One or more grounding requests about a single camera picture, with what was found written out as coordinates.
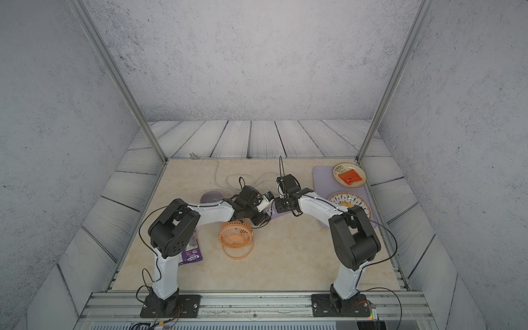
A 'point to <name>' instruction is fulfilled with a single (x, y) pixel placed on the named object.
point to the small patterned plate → (345, 166)
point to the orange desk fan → (236, 238)
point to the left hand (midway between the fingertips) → (270, 216)
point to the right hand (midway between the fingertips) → (282, 203)
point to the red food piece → (350, 177)
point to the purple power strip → (278, 214)
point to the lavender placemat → (325, 184)
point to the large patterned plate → (350, 199)
